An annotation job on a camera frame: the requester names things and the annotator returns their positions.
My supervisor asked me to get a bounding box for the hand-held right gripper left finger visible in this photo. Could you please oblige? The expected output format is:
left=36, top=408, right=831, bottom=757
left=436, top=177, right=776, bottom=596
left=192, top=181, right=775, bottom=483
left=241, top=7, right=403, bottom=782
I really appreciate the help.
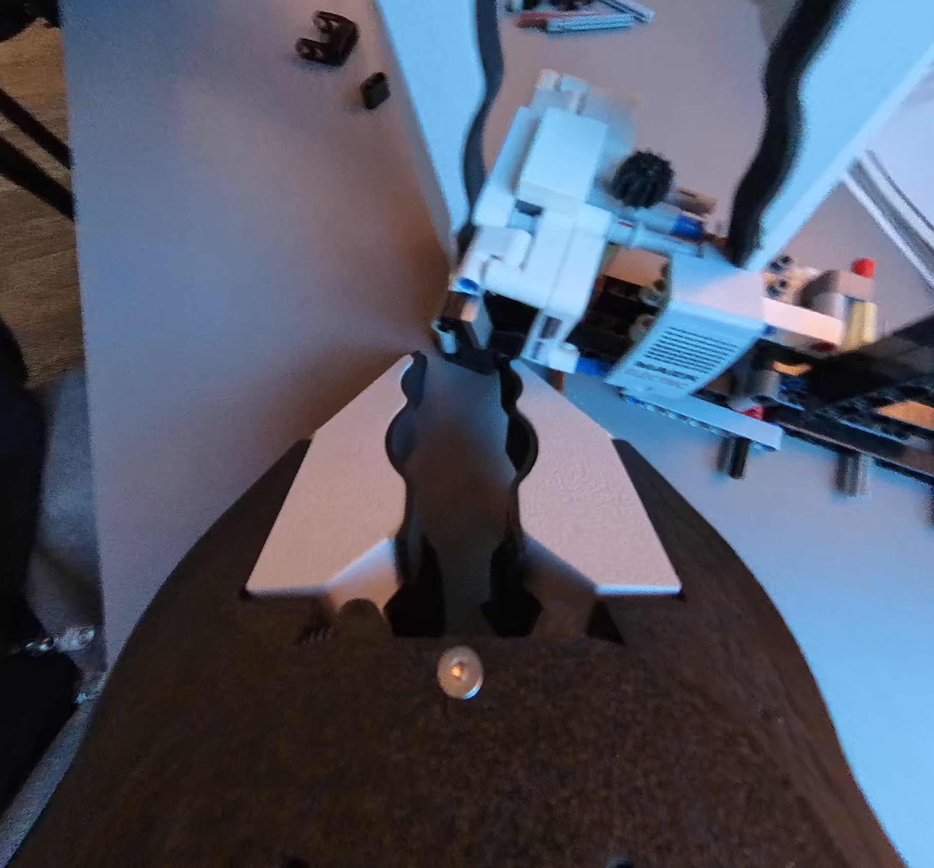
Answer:
left=245, top=351, right=430, bottom=614

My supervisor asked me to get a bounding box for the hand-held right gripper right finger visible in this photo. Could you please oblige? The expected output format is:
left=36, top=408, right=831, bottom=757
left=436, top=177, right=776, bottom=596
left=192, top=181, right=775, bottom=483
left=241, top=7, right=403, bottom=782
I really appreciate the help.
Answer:
left=495, top=357, right=684, bottom=599

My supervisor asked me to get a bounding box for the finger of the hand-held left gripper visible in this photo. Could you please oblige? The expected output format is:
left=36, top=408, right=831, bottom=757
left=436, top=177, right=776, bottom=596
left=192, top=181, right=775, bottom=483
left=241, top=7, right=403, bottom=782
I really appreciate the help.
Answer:
left=728, top=0, right=934, bottom=273
left=367, top=0, right=513, bottom=261

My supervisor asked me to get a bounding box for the white lego truck model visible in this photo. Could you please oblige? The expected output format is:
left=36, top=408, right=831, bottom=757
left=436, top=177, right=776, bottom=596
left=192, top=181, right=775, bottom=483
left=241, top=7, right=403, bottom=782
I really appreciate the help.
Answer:
left=432, top=69, right=934, bottom=497

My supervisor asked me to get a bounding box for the black lego connector with holes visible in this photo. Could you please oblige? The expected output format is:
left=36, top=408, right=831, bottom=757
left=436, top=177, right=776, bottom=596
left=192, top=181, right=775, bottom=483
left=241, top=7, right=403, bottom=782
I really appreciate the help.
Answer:
left=294, top=10, right=360, bottom=68

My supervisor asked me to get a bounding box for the dark cloth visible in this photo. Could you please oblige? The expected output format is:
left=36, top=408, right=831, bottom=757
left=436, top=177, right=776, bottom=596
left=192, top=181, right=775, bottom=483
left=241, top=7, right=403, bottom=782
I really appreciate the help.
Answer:
left=0, top=313, right=81, bottom=818

